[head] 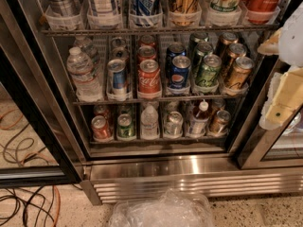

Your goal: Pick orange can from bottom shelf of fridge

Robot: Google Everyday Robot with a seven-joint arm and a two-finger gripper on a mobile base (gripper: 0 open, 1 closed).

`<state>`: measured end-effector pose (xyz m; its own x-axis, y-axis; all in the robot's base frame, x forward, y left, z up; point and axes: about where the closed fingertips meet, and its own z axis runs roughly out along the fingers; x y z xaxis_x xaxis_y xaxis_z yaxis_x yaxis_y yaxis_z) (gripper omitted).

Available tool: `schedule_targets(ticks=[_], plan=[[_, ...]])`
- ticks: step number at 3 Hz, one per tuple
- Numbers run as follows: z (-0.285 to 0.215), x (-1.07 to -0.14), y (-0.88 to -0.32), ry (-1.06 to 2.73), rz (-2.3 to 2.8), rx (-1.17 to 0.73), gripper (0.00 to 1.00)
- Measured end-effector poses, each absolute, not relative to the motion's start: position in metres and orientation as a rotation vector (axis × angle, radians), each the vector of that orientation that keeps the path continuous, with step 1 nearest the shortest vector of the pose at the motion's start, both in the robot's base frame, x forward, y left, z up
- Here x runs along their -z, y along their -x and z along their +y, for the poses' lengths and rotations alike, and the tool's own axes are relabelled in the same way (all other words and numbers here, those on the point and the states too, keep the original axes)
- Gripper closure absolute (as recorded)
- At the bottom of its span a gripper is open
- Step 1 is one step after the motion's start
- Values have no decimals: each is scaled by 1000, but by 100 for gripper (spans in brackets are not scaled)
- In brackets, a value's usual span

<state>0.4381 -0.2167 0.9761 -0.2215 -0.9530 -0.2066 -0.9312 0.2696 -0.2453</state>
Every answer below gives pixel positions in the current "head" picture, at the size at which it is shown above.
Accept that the green can bottom shelf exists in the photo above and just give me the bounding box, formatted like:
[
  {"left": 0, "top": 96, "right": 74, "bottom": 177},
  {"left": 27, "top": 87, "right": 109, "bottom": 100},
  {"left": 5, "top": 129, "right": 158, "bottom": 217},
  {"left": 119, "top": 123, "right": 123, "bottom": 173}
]
[{"left": 117, "top": 113, "right": 134, "bottom": 139}]

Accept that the red can bottom shelf rear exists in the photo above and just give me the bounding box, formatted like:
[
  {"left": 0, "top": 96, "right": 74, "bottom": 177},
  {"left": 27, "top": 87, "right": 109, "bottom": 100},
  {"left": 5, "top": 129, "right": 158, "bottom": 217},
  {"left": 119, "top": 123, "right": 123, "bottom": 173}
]
[{"left": 94, "top": 105, "right": 111, "bottom": 120}]

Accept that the orange can bottom shelf front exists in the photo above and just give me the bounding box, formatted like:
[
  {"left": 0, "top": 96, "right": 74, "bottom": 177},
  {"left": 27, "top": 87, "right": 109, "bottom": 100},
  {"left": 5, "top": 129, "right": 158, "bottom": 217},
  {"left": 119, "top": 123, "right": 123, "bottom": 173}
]
[{"left": 209, "top": 110, "right": 231, "bottom": 133}]

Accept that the brown bottle white cap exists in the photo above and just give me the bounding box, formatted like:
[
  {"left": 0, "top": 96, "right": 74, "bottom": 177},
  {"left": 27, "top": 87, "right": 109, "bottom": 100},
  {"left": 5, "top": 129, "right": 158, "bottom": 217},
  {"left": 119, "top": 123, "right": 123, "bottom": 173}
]
[{"left": 188, "top": 101, "right": 209, "bottom": 134}]

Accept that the blue pepsi can front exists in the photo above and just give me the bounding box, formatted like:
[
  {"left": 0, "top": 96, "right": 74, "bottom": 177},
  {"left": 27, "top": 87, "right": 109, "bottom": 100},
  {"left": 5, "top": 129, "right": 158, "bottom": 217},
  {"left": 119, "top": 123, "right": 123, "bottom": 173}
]
[{"left": 169, "top": 55, "right": 190, "bottom": 89}]

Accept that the green can middle front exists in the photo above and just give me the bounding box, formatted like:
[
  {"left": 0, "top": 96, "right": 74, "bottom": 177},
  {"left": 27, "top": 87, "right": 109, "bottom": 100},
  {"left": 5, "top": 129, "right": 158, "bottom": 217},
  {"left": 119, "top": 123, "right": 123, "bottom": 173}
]
[{"left": 195, "top": 54, "right": 222, "bottom": 87}]

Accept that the rear water bottle middle shelf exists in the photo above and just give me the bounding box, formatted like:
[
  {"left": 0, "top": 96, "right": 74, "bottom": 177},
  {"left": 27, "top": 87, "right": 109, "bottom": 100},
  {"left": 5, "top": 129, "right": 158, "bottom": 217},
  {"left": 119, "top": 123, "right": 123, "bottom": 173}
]
[{"left": 74, "top": 36, "right": 99, "bottom": 67}]

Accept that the gold tall can top shelf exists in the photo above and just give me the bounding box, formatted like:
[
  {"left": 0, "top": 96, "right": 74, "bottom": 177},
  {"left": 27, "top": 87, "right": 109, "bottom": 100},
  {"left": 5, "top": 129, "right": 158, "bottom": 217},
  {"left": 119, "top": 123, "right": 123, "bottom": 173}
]
[{"left": 169, "top": 0, "right": 199, "bottom": 26}]

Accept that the clear water bottle bottom shelf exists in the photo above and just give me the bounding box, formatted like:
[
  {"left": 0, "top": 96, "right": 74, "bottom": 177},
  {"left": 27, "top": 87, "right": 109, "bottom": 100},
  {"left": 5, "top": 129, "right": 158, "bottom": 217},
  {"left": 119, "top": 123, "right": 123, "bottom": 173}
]
[{"left": 141, "top": 105, "right": 158, "bottom": 139}]

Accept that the crumpled clear plastic bag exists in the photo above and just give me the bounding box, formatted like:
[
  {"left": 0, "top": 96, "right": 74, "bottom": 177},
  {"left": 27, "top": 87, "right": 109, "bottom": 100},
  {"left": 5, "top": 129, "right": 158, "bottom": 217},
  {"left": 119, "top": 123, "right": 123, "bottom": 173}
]
[{"left": 108, "top": 189, "right": 215, "bottom": 227}]

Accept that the red coca-cola can front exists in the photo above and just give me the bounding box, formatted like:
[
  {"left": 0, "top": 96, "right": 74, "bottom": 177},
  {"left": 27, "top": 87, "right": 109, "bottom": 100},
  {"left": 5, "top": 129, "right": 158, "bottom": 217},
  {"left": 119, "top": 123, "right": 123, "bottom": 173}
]
[{"left": 138, "top": 60, "right": 160, "bottom": 94}]

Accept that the middle wire shelf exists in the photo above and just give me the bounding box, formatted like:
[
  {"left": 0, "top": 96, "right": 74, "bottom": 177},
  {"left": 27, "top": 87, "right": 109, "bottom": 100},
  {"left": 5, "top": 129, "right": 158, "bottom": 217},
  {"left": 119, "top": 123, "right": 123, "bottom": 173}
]
[{"left": 73, "top": 93, "right": 247, "bottom": 106}]

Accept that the gold can middle front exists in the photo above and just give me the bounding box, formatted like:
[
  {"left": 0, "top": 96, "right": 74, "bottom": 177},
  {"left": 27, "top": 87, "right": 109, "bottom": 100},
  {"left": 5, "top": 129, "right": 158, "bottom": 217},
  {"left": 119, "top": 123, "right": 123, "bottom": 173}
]
[{"left": 223, "top": 57, "right": 255, "bottom": 90}]

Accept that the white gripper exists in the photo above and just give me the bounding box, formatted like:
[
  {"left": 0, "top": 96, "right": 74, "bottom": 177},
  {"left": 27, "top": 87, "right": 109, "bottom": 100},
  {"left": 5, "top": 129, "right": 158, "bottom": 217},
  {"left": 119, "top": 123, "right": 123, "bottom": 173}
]
[{"left": 257, "top": 2, "right": 303, "bottom": 131}]

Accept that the orange can bottom shelf rear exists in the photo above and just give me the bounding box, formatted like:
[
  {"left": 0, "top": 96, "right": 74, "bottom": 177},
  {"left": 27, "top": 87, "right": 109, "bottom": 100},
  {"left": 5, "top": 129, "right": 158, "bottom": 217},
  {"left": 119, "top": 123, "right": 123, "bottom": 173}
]
[{"left": 211, "top": 98, "right": 225, "bottom": 114}]

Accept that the red coca-cola can top shelf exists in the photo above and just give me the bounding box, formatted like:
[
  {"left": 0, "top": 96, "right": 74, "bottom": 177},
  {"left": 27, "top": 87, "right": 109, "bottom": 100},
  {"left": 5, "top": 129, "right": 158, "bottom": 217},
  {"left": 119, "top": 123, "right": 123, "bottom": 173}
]
[{"left": 241, "top": 0, "right": 279, "bottom": 25}]

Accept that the steel fridge bottom grille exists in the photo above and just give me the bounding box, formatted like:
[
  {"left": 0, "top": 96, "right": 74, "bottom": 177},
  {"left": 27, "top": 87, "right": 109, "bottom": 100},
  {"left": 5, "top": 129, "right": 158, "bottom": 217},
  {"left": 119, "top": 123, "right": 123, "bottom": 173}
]
[{"left": 80, "top": 155, "right": 303, "bottom": 205}]

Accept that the red coca-cola can rear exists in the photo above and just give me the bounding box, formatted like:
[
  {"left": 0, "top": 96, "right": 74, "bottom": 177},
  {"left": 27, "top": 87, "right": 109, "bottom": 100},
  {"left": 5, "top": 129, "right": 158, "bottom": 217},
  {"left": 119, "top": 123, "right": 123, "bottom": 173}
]
[{"left": 139, "top": 35, "right": 156, "bottom": 48}]

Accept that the glass fridge door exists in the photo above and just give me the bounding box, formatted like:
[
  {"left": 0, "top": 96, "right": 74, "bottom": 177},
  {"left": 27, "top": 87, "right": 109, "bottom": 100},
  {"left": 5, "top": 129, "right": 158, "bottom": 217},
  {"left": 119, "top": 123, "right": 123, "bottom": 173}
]
[
  {"left": 0, "top": 0, "right": 85, "bottom": 187},
  {"left": 234, "top": 56, "right": 303, "bottom": 169}
]

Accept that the top wire shelf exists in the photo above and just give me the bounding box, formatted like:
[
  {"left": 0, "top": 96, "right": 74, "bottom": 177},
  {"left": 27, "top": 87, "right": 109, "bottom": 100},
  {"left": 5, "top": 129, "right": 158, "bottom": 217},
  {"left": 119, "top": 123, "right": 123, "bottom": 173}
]
[{"left": 41, "top": 24, "right": 279, "bottom": 37}]

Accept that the large water bottle middle shelf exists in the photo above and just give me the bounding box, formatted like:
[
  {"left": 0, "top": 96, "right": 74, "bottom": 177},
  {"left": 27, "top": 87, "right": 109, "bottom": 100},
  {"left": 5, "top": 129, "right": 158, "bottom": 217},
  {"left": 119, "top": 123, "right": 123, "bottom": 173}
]
[{"left": 66, "top": 46, "right": 103, "bottom": 102}]

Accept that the right glass fridge door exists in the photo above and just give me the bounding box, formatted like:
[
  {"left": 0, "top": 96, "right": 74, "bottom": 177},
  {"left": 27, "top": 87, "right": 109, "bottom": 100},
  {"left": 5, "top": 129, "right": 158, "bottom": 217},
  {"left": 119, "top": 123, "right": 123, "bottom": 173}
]
[{"left": 234, "top": 56, "right": 303, "bottom": 169}]

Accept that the orange can shelf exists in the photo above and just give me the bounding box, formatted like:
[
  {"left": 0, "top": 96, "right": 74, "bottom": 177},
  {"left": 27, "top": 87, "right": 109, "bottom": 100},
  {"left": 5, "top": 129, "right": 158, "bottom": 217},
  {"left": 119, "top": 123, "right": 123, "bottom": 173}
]
[
  {"left": 211, "top": 98, "right": 225, "bottom": 114},
  {"left": 209, "top": 110, "right": 231, "bottom": 133}
]

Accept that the blue pepsi can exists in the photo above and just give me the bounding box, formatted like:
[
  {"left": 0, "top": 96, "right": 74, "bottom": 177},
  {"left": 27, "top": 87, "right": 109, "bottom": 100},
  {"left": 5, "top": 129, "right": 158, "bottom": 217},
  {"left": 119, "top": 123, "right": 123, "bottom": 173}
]
[
  {"left": 169, "top": 55, "right": 190, "bottom": 89},
  {"left": 165, "top": 42, "right": 187, "bottom": 77}
]

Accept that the blue silver can front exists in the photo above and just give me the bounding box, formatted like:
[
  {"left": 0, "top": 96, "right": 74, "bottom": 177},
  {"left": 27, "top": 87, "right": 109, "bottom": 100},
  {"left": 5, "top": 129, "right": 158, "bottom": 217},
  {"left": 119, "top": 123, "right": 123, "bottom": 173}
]
[{"left": 107, "top": 59, "right": 127, "bottom": 95}]

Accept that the gold can middle rear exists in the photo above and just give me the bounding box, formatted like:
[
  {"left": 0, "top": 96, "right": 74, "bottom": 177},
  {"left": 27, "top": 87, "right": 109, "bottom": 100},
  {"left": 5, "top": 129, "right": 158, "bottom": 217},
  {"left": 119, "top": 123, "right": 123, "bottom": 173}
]
[{"left": 215, "top": 32, "right": 239, "bottom": 57}]

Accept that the silver can middle rear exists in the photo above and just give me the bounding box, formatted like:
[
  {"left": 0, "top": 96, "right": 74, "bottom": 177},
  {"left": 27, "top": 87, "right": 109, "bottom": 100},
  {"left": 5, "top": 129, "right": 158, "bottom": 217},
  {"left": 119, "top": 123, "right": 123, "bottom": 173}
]
[{"left": 111, "top": 37, "right": 127, "bottom": 49}]

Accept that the green can middle rear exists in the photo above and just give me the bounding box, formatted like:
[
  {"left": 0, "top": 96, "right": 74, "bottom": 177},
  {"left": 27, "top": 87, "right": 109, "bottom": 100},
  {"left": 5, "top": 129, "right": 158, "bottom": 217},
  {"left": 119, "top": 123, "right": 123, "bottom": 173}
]
[{"left": 187, "top": 32, "right": 209, "bottom": 56}]

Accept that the wire shelf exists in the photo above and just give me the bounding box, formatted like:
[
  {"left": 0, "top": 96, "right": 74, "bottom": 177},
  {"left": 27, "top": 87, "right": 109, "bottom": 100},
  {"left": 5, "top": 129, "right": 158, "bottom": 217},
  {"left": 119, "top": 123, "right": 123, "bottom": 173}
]
[
  {"left": 73, "top": 93, "right": 247, "bottom": 106},
  {"left": 41, "top": 24, "right": 279, "bottom": 37}
]

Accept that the red can bottom shelf front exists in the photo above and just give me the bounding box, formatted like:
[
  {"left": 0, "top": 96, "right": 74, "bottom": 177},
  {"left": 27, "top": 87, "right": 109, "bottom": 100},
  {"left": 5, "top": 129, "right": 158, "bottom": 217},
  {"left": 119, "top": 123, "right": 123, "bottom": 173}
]
[{"left": 91, "top": 115, "right": 112, "bottom": 140}]

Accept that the left glass fridge door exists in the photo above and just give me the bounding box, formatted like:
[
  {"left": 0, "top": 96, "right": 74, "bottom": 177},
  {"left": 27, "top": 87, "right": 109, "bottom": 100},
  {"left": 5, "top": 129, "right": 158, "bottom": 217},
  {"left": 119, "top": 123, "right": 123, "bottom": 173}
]
[{"left": 0, "top": 0, "right": 85, "bottom": 187}]

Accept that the blue pepsi can rear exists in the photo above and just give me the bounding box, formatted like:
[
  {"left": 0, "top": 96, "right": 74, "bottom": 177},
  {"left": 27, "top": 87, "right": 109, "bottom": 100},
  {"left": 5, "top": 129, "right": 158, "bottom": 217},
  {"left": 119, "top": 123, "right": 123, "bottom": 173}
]
[{"left": 165, "top": 42, "right": 187, "bottom": 77}]

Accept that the silver can bottom shelf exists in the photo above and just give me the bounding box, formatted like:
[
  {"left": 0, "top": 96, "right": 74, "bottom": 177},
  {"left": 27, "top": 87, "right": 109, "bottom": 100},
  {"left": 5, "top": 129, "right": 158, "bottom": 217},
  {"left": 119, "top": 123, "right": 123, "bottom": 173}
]
[{"left": 165, "top": 111, "right": 183, "bottom": 136}]

